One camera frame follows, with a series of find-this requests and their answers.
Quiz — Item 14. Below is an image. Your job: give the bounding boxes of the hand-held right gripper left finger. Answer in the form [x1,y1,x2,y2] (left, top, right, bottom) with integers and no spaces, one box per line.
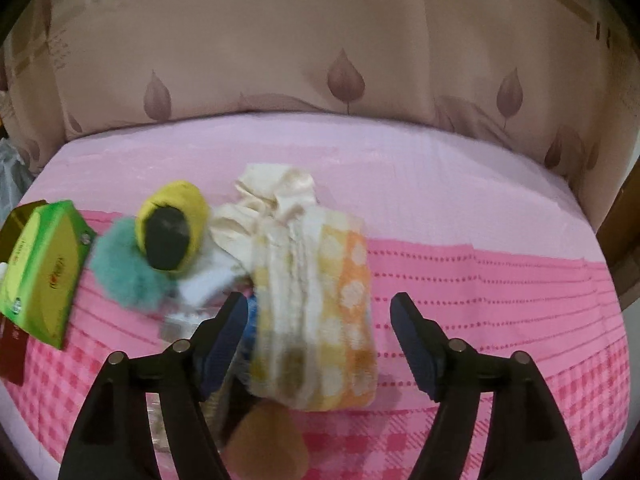
[57,291,250,480]

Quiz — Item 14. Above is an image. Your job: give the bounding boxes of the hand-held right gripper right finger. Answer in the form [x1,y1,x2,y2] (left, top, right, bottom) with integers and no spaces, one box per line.
[389,292,584,480]

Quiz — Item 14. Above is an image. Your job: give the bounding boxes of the black and blue sachet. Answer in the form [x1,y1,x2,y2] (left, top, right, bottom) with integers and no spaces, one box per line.
[240,294,261,361]

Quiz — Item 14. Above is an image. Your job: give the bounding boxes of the yellow orange checked towel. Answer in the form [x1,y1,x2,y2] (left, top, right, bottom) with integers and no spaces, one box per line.
[247,208,379,411]

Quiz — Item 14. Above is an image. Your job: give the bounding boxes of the tan soft object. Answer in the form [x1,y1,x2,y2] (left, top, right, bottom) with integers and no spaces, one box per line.
[227,402,308,480]

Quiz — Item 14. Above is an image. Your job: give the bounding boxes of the yellow and black soft ball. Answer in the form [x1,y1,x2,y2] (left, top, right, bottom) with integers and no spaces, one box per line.
[135,180,211,276]

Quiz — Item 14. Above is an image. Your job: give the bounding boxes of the white folded socks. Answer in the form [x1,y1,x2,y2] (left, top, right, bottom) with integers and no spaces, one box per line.
[177,250,251,308]

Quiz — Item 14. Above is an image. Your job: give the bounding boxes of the pink checked blanket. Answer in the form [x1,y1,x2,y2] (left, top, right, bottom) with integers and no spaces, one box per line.
[0,112,631,480]

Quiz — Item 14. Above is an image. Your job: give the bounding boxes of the teal fluffy scrunchie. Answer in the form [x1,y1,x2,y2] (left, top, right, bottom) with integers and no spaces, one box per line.
[89,216,173,311]

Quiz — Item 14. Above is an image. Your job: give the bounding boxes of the cream satin scrunchie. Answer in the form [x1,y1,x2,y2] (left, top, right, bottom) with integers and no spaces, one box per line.
[209,162,321,261]

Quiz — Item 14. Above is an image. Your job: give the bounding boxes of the green tissue box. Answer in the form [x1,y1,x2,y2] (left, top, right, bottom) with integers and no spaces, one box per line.
[0,200,98,351]

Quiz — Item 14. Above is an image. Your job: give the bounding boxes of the dark red packet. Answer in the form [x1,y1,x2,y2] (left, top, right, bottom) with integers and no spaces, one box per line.
[0,315,28,386]

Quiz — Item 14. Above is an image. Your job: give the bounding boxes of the brown wooden cabinet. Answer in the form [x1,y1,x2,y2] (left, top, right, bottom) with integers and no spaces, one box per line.
[595,160,640,311]

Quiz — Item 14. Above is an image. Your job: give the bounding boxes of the grey plastic bag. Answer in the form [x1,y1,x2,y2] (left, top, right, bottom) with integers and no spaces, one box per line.
[0,137,33,221]

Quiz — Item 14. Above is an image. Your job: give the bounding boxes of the beige leaf-print cloth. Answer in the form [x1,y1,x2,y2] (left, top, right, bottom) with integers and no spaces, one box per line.
[0,0,640,196]

